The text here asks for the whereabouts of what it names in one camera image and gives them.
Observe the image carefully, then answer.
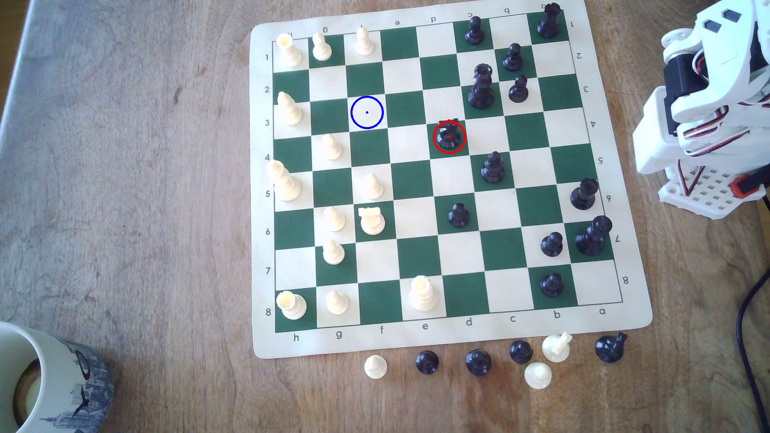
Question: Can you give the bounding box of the black knight chess piece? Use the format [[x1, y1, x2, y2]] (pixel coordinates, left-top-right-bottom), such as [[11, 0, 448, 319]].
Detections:
[[595, 332, 628, 364], [437, 118, 463, 151]]

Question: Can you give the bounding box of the green and white chess mat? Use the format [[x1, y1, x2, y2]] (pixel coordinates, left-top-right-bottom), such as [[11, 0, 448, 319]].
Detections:
[[249, 0, 653, 360]]

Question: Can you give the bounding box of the white king chess piece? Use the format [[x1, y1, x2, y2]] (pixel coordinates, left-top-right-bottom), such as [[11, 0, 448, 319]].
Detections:
[[409, 275, 439, 312]]

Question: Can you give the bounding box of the white queen chess piece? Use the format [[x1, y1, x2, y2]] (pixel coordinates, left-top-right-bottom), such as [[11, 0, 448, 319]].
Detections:
[[265, 159, 302, 202]]

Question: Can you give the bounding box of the black bishop chess piece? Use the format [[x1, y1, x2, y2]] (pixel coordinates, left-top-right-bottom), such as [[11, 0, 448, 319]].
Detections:
[[480, 152, 505, 184], [569, 178, 600, 210]]

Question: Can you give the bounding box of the white rook chess piece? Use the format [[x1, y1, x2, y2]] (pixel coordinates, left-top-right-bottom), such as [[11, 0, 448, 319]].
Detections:
[[276, 33, 303, 68], [276, 290, 308, 320]]

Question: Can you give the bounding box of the white bishop chess piece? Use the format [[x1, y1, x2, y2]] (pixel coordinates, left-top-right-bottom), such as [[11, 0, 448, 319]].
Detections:
[[277, 91, 303, 126]]

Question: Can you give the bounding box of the black queen chess piece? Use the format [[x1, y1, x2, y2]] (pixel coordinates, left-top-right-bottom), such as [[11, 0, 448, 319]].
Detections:
[[467, 63, 495, 110]]

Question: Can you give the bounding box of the black king chess piece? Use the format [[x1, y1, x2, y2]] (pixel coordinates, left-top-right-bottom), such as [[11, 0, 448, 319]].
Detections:
[[574, 216, 614, 257]]

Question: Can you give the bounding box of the white knight chess piece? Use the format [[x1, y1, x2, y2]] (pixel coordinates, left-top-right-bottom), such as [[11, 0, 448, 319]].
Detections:
[[542, 332, 573, 363]]

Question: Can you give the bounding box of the black rook chess piece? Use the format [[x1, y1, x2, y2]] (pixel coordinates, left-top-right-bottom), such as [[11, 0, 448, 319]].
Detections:
[[537, 3, 563, 39]]

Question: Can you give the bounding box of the white rook row six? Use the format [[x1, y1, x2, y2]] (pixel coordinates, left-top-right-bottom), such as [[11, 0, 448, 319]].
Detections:
[[358, 206, 386, 236]]

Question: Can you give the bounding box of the orange clamp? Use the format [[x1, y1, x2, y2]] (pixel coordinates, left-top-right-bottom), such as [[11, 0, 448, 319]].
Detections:
[[729, 173, 769, 198]]

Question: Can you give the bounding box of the white mug with skyline print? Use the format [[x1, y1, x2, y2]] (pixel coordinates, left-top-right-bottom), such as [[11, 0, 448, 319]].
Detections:
[[0, 322, 114, 433]]

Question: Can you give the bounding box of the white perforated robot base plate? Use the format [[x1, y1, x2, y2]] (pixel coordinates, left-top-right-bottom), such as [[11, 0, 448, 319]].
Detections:
[[657, 162, 768, 220]]

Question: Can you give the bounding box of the black power cable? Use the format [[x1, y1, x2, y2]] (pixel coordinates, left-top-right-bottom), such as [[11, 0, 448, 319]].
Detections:
[[735, 195, 770, 422]]

